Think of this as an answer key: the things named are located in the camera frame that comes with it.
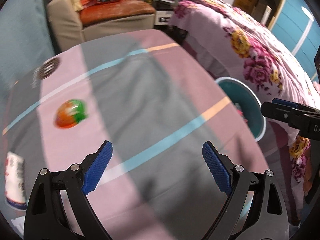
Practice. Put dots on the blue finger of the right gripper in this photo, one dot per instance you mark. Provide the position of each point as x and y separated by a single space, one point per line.
285 103

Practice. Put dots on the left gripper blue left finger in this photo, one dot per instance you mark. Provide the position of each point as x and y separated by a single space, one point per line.
94 166

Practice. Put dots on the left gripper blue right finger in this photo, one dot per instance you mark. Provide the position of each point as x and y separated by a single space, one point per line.
219 166

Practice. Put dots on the pink snack wrapper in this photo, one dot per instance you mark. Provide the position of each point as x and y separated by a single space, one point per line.
241 112

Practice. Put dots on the teal white trash bin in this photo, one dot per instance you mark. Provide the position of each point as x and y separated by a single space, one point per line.
238 92

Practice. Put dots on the pink floral bed quilt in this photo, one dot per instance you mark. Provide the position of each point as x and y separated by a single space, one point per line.
226 41

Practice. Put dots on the white red paper cup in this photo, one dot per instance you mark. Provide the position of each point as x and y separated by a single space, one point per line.
14 182

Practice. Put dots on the white leaflet packet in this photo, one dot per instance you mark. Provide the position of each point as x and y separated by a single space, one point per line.
18 223

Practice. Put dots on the pink grey plaid tablecloth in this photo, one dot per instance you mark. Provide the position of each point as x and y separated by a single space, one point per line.
158 106

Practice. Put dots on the black bedside stereo unit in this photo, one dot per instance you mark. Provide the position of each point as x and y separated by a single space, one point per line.
164 11

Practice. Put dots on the beige armchair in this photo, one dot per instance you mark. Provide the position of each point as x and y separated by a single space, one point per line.
69 31

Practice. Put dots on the orange leather seat cushion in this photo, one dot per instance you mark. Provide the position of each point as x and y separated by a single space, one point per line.
114 10

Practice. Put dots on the wooden door frame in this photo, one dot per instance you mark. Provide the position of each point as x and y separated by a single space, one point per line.
265 2

